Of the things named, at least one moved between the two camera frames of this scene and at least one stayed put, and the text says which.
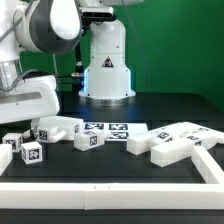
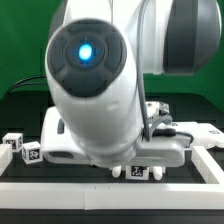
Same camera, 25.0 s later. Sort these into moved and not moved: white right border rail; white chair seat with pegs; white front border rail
Moved: white chair seat with pegs
Not moved: white right border rail; white front border rail
